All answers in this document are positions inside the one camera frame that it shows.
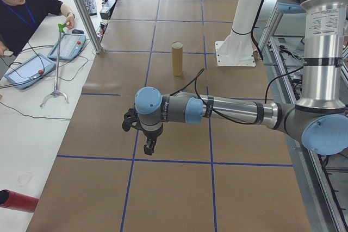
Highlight long black desk cable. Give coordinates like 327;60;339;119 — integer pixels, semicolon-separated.
0;101;72;121

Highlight red cylindrical tube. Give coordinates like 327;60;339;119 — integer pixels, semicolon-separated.
0;189;40;214

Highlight V-shaped metal bar frame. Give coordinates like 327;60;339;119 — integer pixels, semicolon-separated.
255;11;348;232

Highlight person in black shirt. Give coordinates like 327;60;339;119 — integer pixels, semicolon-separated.
0;0;76;58

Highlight white pedestal with base plate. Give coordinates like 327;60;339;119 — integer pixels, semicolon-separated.
214;0;257;67

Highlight white side desk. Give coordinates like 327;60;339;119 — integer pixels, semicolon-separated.
0;0;131;232

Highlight black cable along pedestal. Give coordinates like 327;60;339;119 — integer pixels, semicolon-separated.
250;0;275;61

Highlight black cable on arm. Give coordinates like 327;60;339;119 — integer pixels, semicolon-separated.
173;67;305;126

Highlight tangled wires in frame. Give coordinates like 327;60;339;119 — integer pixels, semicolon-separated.
277;36;307;99

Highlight dark equipment box with label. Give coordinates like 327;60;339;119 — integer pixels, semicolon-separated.
99;0;117;21

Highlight blue-edged teach pendant tablet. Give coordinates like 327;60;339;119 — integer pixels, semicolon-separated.
47;33;87;62
4;53;57;91

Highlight reacher grabber with green handle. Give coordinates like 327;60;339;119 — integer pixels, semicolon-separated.
40;22;70;108

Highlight aluminium extrusion post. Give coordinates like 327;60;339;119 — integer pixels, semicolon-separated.
61;0;104;54

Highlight brown cardboard tube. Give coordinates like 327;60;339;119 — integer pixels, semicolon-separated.
171;41;184;77

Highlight black computer keyboard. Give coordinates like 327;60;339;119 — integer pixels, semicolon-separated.
79;0;98;17

